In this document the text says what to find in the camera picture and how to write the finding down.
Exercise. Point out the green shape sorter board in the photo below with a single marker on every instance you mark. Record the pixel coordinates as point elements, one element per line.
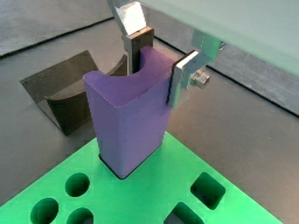
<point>172,188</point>

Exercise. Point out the purple arch block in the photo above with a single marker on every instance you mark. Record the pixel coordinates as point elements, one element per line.
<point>129,111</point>

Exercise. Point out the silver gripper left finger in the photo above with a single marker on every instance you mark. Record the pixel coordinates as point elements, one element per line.
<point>137,34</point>

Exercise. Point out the black arch holder block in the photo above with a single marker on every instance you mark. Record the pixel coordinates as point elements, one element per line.
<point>56,89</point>

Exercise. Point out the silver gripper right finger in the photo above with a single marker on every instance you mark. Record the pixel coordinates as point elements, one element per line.
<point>188,68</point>

